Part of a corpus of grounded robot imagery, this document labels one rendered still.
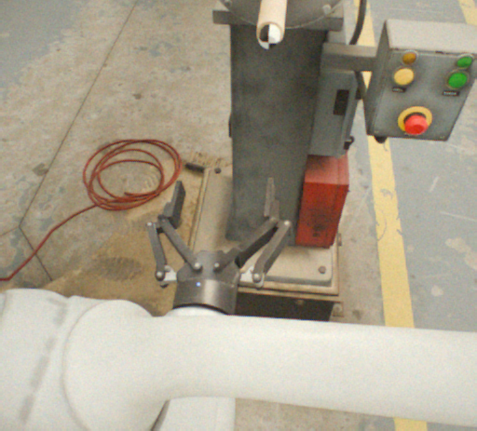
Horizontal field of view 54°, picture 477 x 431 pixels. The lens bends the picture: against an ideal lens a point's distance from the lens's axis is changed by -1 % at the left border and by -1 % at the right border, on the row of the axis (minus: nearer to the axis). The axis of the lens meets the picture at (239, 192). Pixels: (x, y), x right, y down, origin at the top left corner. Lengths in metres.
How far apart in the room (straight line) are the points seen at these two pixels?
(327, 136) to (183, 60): 1.71
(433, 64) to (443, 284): 1.20
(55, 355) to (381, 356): 0.22
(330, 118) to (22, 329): 0.94
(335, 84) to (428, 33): 0.29
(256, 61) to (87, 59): 1.99
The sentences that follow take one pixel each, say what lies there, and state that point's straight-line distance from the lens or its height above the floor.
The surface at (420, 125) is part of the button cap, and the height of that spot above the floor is 0.99.
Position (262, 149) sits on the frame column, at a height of 0.70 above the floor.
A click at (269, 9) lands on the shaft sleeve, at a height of 1.27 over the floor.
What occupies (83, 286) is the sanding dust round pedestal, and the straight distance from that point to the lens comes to 1.86.
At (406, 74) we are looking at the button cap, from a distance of 0.86.
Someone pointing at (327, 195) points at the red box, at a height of 0.57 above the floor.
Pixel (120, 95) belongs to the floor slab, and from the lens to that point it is 2.61.
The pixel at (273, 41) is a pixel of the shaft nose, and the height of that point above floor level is 1.25.
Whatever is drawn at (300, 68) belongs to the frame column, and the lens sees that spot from 1.05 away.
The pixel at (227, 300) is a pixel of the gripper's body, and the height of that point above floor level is 1.05.
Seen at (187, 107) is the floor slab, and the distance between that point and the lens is 2.47.
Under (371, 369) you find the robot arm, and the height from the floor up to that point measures 1.25.
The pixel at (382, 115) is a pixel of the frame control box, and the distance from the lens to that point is 0.92.
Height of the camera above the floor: 1.55
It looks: 49 degrees down
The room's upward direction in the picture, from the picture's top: straight up
